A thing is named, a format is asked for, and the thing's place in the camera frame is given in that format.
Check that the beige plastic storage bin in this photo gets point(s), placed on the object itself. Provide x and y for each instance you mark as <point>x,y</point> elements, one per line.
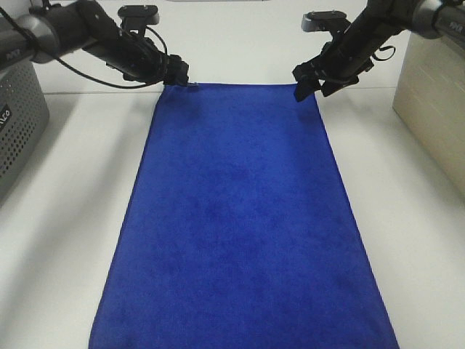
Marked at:
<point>429,99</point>

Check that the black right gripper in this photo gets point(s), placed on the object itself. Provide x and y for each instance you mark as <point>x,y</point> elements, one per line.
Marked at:
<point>340,63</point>

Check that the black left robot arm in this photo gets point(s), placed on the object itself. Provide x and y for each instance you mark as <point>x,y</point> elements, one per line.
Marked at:
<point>50,31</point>

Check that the grey perforated plastic basket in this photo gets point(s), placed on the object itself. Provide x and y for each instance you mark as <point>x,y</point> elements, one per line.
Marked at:
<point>24,117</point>

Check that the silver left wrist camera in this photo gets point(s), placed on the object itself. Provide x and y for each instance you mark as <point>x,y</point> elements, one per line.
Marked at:
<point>136,16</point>

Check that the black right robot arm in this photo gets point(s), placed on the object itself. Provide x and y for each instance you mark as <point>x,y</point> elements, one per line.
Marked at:
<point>429,19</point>

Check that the blue microfibre towel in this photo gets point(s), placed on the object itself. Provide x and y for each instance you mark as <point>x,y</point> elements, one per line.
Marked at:
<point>239,233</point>

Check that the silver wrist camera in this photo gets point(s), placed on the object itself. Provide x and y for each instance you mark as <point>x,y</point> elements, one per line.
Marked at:
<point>330,21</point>
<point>136,16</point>

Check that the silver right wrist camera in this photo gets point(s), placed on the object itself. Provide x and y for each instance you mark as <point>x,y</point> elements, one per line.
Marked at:
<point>330,21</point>

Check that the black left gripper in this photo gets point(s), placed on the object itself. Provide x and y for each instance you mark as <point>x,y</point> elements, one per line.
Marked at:
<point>138,59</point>

